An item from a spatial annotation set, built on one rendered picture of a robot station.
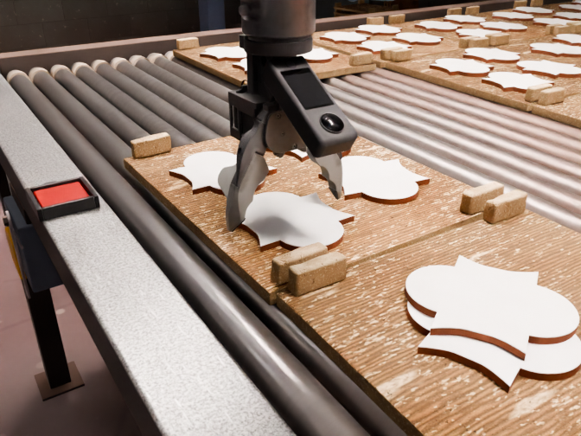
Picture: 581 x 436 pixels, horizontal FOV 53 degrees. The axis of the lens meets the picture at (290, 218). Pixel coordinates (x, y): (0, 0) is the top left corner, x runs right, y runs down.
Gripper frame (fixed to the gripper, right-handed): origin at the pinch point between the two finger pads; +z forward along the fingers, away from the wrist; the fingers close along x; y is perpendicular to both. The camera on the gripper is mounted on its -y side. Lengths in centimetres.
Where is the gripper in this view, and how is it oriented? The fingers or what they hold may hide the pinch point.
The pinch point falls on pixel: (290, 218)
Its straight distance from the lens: 67.0
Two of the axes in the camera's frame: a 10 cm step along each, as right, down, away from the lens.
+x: -8.3, 2.6, -4.9
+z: 0.1, 8.9, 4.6
